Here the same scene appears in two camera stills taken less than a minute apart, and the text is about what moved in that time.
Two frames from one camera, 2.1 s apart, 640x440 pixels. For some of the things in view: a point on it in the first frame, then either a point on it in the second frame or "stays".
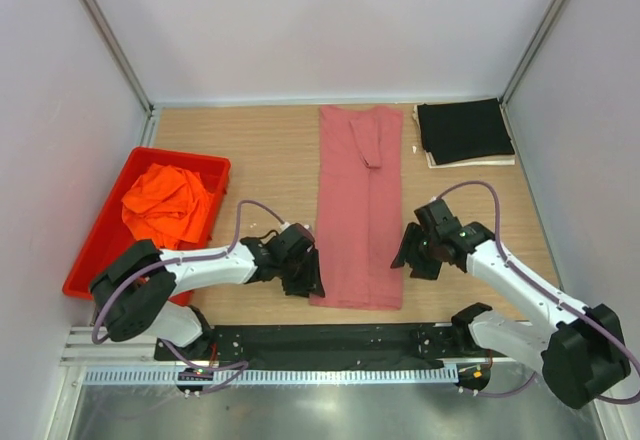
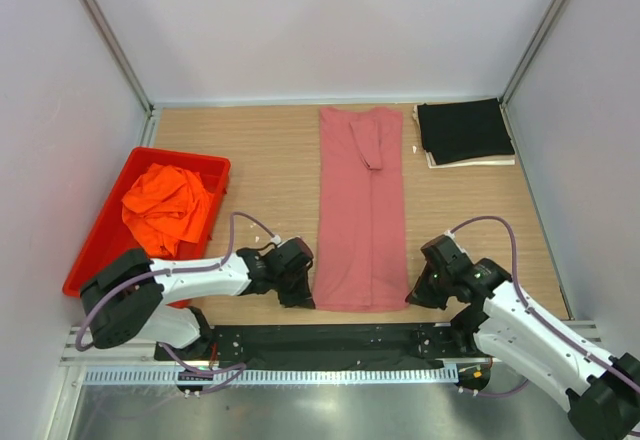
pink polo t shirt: [360, 207] stays
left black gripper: [302, 274] -> [298, 289]
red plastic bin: [112, 238] stays
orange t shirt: [166, 205] stays
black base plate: [238, 344] stays
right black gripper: [417, 252] -> [428, 289]
